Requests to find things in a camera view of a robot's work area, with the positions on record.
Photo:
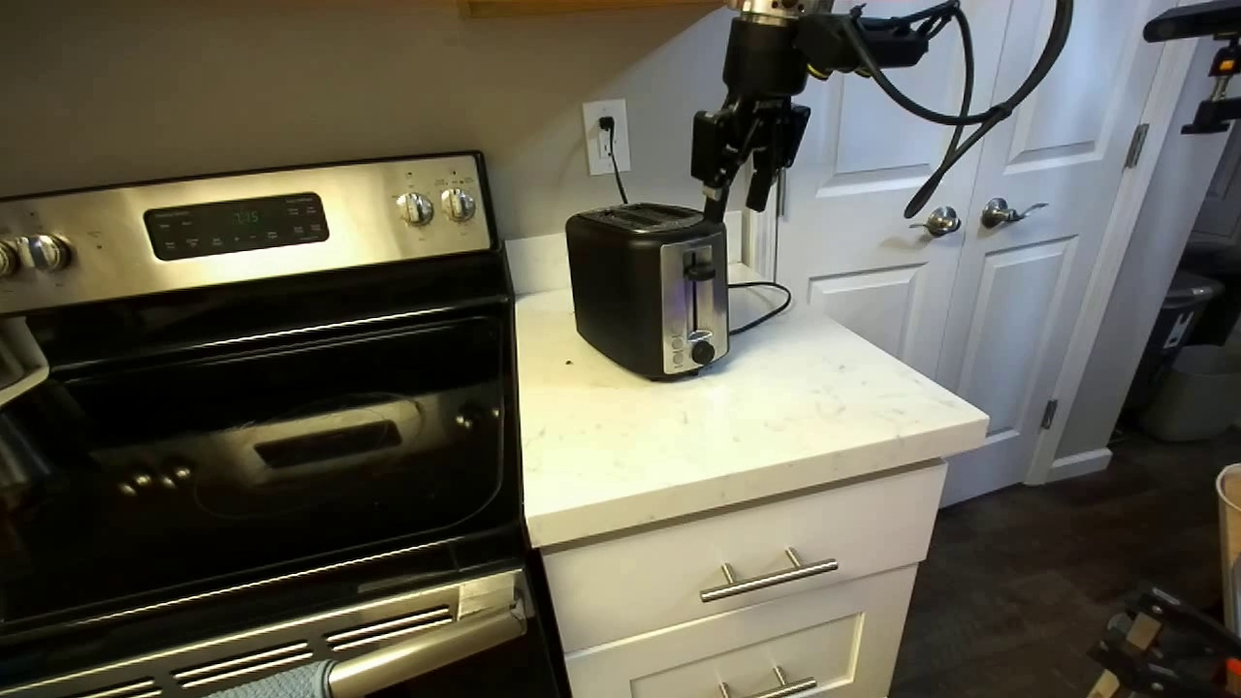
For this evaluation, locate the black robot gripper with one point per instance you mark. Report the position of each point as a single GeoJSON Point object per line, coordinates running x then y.
{"type": "Point", "coordinates": [762, 64]}

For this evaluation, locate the black and steel toaster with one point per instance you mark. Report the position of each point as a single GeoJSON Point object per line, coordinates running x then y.
{"type": "Point", "coordinates": [620, 292]}

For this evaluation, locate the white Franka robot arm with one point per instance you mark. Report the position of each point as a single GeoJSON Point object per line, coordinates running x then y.
{"type": "Point", "coordinates": [775, 9]}

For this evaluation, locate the white panel door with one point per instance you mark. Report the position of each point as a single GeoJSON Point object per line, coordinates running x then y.
{"type": "Point", "coordinates": [1097, 194]}
{"type": "Point", "coordinates": [865, 322]}

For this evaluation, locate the silver stove knob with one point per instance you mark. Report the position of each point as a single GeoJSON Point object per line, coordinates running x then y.
{"type": "Point", "coordinates": [48, 248]}
{"type": "Point", "coordinates": [459, 204]}
{"type": "Point", "coordinates": [413, 206]}

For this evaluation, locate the white base cabinet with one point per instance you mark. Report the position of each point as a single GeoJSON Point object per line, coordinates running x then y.
{"type": "Point", "coordinates": [775, 527]}

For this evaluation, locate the silver door hinge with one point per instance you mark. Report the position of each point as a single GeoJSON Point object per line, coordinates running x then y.
{"type": "Point", "coordinates": [1139, 143]}
{"type": "Point", "coordinates": [1048, 413]}

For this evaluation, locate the grey trash bin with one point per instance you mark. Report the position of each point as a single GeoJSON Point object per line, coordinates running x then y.
{"type": "Point", "coordinates": [1189, 373]}

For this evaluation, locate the stainless steel black stove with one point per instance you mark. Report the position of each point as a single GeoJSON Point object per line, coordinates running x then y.
{"type": "Point", "coordinates": [258, 428]}

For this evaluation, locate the beige bucket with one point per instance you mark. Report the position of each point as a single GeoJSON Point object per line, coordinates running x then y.
{"type": "Point", "coordinates": [1230, 544]}

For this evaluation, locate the black and orange tool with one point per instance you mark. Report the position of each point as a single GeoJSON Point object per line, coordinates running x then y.
{"type": "Point", "coordinates": [1166, 641]}

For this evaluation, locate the grey dish towel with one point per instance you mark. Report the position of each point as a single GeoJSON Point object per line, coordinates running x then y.
{"type": "Point", "coordinates": [276, 682]}

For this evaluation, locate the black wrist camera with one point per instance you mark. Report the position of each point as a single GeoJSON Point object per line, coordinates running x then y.
{"type": "Point", "coordinates": [857, 38]}

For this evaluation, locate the white wall outlet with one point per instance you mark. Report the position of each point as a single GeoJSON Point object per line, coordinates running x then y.
{"type": "Point", "coordinates": [594, 156]}

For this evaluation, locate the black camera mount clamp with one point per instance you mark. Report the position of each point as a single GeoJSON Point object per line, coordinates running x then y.
{"type": "Point", "coordinates": [1196, 20]}

